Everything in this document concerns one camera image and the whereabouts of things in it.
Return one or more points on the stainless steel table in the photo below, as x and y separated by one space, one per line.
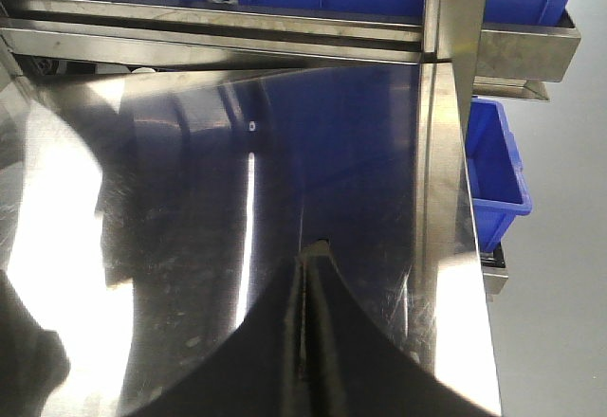
142 215

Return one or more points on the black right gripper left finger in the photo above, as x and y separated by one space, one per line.
256 371

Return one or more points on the blue bin under table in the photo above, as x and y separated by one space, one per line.
496 173

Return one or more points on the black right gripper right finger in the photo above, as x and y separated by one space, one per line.
352 368

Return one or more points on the stainless steel rack frame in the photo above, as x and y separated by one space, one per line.
512 61

